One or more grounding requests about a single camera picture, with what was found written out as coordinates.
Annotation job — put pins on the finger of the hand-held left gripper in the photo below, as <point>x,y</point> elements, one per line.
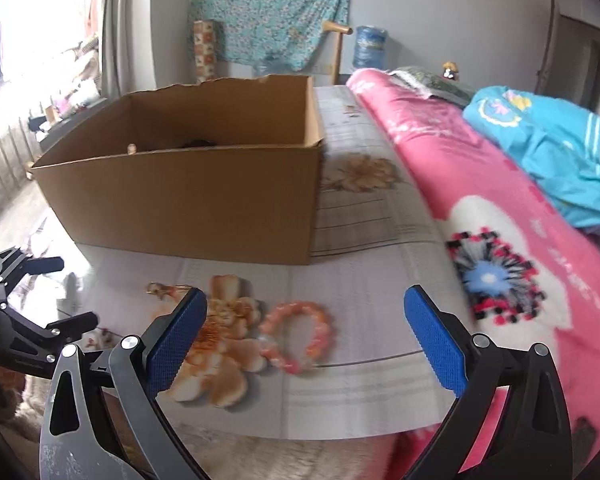
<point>35,265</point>
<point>70,325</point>

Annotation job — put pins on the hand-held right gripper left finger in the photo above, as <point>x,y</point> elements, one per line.
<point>175,340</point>

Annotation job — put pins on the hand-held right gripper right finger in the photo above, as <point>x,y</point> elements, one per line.
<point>435,340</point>

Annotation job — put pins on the brown cardboard box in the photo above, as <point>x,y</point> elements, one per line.
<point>180,200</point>

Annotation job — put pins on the white balcony railing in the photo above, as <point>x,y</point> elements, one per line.
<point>5,155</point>

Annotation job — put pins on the floral plaid tablecloth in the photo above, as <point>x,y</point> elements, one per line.
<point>360,310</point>

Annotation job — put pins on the pink floral blanket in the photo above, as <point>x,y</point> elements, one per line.
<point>455,170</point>

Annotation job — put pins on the turquoise striped garment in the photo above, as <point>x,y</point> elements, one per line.
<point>555,150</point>

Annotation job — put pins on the grey curtain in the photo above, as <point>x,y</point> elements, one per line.
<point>125,20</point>

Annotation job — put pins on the grey glitter cushion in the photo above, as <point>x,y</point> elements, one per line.
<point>430,82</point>

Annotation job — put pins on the patterned wrapped roll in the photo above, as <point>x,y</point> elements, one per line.
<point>206,50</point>

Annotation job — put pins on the blue water jug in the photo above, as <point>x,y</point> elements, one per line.
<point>370,47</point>

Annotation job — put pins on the wooden chair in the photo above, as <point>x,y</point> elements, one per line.
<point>337,55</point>

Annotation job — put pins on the brown door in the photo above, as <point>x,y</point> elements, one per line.
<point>580,60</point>

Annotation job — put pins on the dark wooden stick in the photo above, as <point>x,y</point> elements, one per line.
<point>550,35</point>

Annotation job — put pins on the teal floral hanging cloth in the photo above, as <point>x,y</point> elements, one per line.
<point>270,10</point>

